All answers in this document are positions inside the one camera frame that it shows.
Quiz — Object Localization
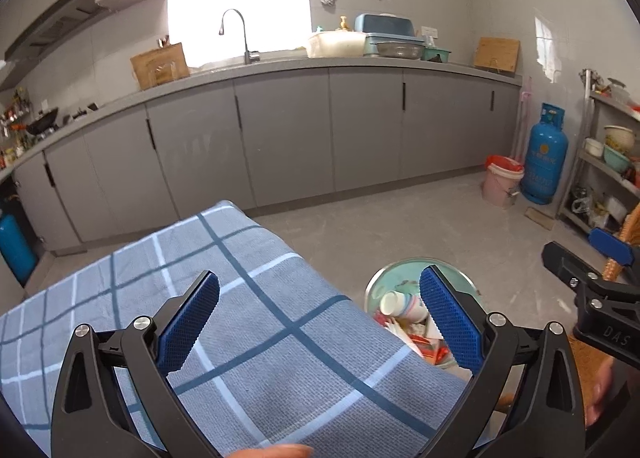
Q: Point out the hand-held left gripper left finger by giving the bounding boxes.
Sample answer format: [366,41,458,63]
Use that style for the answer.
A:
[50,269,261,458]

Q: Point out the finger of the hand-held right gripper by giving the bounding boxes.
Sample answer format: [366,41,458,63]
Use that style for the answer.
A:
[542,242,601,289]
[589,228,636,266]

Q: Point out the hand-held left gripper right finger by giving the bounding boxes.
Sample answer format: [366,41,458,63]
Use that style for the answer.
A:
[419,265,587,458]

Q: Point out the striped white paper cup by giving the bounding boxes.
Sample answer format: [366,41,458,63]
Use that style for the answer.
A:
[379,290,430,323]

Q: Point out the green trash bin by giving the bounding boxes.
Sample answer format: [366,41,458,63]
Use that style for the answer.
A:
[365,258,483,384]

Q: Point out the person's right hand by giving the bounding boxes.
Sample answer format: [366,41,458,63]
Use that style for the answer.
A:
[585,363,628,429]

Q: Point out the person's left hand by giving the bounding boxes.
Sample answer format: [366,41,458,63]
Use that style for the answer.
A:
[220,444,315,458]

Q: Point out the brown wicker chair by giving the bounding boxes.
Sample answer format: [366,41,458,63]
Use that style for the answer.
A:
[570,200,640,389]

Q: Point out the brown cardboard piece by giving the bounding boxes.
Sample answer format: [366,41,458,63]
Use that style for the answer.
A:
[525,208,553,231]

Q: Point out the teal bowl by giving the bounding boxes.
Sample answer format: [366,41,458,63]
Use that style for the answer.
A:
[602,145,633,174]

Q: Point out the blue plaid tablecloth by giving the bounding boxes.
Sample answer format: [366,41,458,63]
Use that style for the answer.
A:
[0,199,473,458]

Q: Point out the pink bucket with red bag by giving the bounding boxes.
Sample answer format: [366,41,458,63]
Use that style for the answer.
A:
[481,154,526,209]

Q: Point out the freestanding blue gas cylinder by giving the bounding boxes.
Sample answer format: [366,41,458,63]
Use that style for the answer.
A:
[521,103,570,204]

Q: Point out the cream patterned bowl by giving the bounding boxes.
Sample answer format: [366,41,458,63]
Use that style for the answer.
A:
[603,125,636,149]

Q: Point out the metal storage shelf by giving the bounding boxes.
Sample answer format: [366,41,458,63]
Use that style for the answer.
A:
[557,68,640,234]

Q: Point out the blue gas cylinder in cabinet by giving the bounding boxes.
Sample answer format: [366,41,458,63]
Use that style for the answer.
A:
[0,210,38,284]

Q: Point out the grey kitchen counter cabinets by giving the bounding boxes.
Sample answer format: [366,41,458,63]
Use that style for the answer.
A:
[0,55,523,299]

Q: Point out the plain wooden cutting board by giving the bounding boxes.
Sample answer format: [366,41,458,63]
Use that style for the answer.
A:
[473,36,521,74]

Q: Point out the gas stove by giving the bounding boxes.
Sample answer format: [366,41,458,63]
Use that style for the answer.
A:
[57,103,101,126]

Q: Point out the teal dish rack base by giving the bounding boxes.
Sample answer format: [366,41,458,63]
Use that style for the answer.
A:
[365,35,453,62]

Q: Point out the black wok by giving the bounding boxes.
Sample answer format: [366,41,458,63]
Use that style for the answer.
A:
[25,107,60,136]

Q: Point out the wooden cutting board with stand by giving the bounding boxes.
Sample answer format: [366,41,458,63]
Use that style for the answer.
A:
[130,40,191,90]

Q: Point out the metal spice rack with bottles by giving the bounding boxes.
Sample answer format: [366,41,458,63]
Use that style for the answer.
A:
[0,88,31,166]

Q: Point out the steel sink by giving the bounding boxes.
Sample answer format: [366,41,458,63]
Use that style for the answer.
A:
[190,50,308,74]

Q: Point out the metal basin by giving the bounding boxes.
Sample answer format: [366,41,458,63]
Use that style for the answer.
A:
[375,41,425,60]

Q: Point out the metal gooseneck faucet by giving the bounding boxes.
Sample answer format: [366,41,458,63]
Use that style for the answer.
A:
[218,9,261,65]

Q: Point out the white plastic container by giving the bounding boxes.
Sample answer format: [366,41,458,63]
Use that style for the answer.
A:
[306,30,367,59]

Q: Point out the blue dish rack cover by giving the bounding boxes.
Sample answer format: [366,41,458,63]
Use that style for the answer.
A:
[355,13,417,39]

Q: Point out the black range hood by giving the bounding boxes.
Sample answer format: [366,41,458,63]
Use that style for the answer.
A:
[4,0,111,64]

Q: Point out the pink mop handle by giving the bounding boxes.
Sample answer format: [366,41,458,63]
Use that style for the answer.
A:
[512,75,532,161]

